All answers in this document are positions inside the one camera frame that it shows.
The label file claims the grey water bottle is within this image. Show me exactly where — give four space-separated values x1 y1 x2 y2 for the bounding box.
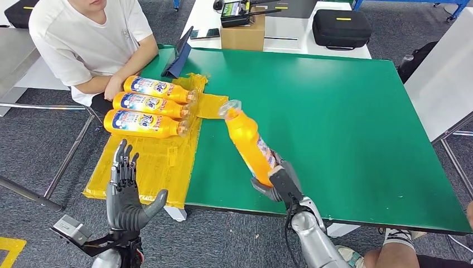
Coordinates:
399 54 414 71

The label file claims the grey metal table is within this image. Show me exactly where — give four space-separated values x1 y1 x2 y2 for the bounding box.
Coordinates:
0 26 98 212

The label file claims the black carrying case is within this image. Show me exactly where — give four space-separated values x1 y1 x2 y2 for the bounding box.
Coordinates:
312 8 373 51

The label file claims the dark grey flat case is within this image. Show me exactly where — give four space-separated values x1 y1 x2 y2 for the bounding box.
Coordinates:
269 0 318 19

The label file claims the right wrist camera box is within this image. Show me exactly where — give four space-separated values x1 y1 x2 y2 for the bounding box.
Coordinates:
268 165 305 203

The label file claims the yellow taped cardboard mat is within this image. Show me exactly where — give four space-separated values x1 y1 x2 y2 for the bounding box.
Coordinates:
81 73 230 209

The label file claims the white cable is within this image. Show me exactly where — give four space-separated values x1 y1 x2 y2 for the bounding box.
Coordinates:
447 234 473 254

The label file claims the white side table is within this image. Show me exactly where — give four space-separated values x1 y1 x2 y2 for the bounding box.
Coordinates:
403 7 473 202

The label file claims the orange detergent bottle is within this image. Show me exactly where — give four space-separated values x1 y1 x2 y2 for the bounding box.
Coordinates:
112 92 192 119
218 99 282 188
103 109 190 139
123 75 199 104

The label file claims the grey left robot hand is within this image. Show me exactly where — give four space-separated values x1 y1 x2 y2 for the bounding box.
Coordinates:
106 139 169 232

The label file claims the black bag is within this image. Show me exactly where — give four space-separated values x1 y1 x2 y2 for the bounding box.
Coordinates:
4 0 40 28

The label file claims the tablet in blue case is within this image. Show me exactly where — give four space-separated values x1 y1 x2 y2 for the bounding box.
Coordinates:
161 25 195 79

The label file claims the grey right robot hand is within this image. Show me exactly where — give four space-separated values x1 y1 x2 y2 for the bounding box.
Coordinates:
250 151 305 203

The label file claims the brown cardboard box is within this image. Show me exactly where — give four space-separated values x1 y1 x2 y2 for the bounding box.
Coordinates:
220 7 267 52

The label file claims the white table foot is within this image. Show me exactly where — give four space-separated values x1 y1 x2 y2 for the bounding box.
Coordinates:
163 205 188 223
327 223 361 238

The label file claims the black cable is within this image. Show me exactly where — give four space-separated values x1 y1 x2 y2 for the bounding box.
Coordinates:
283 205 296 268

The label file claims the black smartphone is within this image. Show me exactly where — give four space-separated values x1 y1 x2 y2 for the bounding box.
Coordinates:
189 27 221 40

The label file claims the person's left hand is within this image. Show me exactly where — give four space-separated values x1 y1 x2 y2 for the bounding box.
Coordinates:
104 74 127 101

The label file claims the black backpack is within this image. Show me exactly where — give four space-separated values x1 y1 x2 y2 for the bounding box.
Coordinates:
397 40 438 84

